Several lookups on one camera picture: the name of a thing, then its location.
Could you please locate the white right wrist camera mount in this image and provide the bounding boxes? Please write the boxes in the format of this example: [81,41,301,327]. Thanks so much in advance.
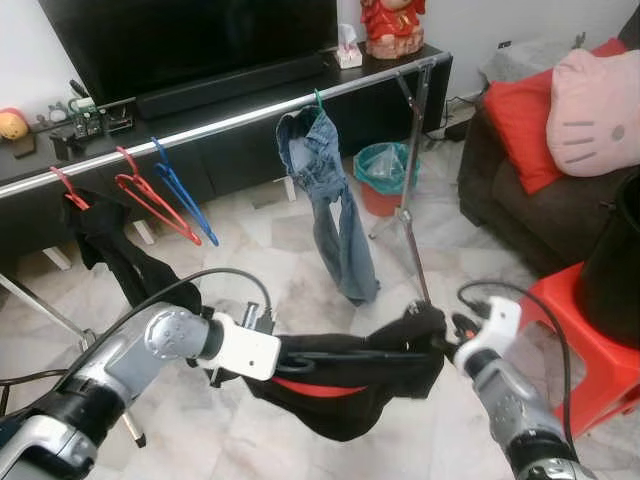
[455,296,523,373]

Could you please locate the white pink tissue pack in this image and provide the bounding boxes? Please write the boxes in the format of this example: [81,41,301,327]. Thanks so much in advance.
[335,25,363,69]

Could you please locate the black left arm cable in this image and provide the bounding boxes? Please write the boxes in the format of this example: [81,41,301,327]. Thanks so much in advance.
[85,267,274,361]

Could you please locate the yellow red round plush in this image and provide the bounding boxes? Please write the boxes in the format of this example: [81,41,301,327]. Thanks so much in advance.
[0,108,29,143]

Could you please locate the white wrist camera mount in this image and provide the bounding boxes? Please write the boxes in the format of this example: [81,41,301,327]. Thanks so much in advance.
[455,296,523,373]
[207,312,282,383]

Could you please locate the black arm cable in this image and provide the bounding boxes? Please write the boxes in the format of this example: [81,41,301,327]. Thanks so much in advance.
[85,267,274,361]
[457,280,576,451]

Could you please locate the pink cat face cushion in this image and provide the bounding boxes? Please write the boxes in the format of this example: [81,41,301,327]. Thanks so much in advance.
[546,48,640,178]

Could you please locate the black red garment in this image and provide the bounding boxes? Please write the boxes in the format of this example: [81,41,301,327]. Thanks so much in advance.
[243,300,448,443]

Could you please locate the red plastic stool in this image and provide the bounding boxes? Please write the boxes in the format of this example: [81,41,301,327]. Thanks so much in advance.
[515,262,640,438]

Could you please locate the red cushion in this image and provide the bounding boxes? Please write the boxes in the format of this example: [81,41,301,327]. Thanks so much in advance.
[483,38,629,194]

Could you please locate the red robed figurine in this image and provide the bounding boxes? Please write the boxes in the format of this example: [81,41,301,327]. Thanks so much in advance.
[360,0,426,59]

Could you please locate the black small device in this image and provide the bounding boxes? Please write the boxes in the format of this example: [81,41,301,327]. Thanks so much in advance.
[105,97,136,134]

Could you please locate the black flat television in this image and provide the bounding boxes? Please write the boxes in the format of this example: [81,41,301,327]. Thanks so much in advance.
[40,0,339,106]

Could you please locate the silver metal clothes rack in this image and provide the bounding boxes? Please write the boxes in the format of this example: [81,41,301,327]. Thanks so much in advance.
[0,55,438,446]

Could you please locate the black shirt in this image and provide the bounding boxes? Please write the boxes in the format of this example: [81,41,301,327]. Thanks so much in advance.
[68,188,206,316]

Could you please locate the black tv console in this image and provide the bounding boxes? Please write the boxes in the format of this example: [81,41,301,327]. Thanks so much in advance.
[0,45,453,271]

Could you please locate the black remote control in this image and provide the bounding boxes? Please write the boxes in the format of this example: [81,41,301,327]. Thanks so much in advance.
[75,110,106,141]

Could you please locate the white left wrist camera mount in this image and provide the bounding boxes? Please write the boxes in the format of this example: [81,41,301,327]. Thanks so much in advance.
[207,312,282,383]

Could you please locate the blue plastic hanger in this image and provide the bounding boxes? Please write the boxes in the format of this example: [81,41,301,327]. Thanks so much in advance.
[150,137,220,247]

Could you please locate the red bin with green bag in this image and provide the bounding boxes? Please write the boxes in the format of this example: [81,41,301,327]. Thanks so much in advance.
[353,142,421,218]

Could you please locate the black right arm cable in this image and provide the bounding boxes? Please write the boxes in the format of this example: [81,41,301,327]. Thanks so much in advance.
[457,280,576,451]

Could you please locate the black plastic bucket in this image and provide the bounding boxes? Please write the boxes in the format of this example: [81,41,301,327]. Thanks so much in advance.
[572,172,640,348]

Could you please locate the white lace covered side table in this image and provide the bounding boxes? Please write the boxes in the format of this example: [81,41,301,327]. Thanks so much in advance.
[480,38,591,86]

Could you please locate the dark grey fabric sofa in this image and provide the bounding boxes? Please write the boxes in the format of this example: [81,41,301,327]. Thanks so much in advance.
[458,10,640,276]

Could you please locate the blue denim jeans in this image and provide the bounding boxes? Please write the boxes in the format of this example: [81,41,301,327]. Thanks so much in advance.
[276,106,380,306]

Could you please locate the red plastic hanger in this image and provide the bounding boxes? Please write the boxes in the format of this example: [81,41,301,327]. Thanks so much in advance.
[113,147,203,246]
[50,166,91,211]

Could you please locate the black clip stand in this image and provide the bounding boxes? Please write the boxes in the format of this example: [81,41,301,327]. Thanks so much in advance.
[50,130,86,161]

